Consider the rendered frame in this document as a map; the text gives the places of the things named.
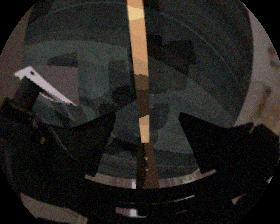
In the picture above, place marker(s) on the long wooden rail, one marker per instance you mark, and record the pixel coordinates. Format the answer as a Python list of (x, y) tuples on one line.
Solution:
[(139, 57)]

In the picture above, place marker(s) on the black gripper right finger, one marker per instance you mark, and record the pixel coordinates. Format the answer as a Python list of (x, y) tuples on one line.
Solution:
[(209, 142)]

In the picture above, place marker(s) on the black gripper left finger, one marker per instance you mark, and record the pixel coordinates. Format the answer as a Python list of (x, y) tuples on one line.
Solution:
[(85, 143)]

